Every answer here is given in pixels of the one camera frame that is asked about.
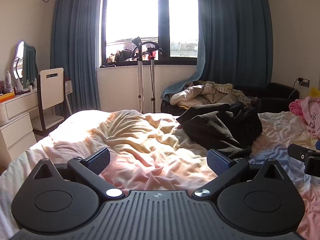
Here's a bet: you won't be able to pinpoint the pastel bed sheet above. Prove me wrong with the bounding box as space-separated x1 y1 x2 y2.
1 110 319 239

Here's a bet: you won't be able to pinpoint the beige puffer jacket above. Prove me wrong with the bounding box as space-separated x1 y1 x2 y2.
170 80 233 107

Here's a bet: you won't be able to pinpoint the left teal curtain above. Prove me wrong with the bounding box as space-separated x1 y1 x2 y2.
50 0 101 112

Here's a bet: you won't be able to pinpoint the white dresser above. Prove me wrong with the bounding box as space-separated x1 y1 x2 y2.
1 91 38 169

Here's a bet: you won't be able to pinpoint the white spray bottle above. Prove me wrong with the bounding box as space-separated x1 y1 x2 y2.
5 71 13 93

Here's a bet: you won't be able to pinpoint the black sofa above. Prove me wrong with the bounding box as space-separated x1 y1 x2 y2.
161 83 299 116

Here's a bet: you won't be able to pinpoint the orange box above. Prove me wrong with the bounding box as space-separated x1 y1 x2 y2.
0 92 15 102

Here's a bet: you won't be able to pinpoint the wavy mirror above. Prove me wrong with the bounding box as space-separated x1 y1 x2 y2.
12 41 39 88

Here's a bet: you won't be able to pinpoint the wall socket with charger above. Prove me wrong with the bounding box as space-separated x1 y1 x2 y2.
288 77 310 98

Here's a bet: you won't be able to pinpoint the black pants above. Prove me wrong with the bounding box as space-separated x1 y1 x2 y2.
177 102 263 159

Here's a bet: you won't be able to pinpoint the pink clothes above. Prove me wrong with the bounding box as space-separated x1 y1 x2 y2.
289 96 320 138

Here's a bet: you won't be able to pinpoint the window frame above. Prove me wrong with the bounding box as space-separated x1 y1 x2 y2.
101 0 199 66

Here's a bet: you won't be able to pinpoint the cream knitted blanket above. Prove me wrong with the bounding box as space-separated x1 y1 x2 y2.
215 83 253 106

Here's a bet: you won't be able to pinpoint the teal curtain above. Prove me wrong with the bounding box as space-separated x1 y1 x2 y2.
160 0 274 100
50 0 101 112

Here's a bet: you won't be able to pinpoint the white chair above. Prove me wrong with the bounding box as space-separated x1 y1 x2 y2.
31 68 67 137

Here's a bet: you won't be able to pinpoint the right teal curtain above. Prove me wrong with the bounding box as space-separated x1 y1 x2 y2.
160 0 274 100

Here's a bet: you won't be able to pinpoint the silver tripod stand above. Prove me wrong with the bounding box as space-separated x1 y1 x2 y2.
131 36 164 114

